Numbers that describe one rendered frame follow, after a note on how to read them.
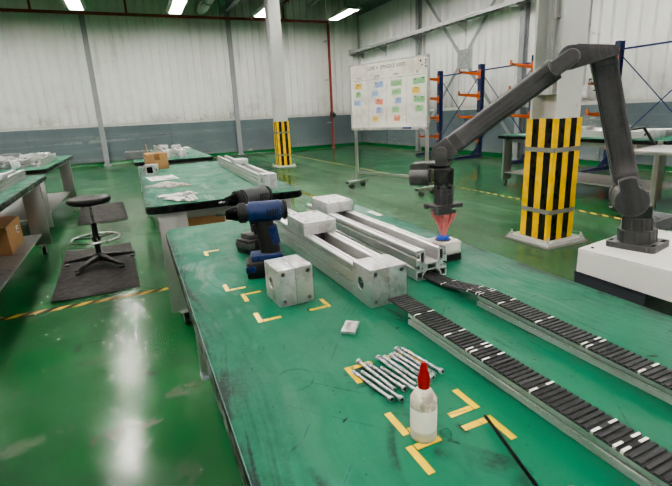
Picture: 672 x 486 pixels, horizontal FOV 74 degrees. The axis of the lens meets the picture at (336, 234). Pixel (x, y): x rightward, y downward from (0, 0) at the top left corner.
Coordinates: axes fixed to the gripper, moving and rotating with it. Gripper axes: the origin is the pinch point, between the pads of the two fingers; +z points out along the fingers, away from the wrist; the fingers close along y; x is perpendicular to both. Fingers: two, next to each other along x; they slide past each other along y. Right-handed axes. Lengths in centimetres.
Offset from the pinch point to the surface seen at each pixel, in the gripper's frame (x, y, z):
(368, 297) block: 19.8, 37.0, 5.7
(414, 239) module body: 0.6, 10.8, 0.2
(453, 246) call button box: 3.9, -0.8, 3.6
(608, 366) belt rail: 64, 15, 7
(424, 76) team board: -435, -304, -81
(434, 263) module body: 11.4, 11.7, 4.5
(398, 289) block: 21.0, 29.4, 4.9
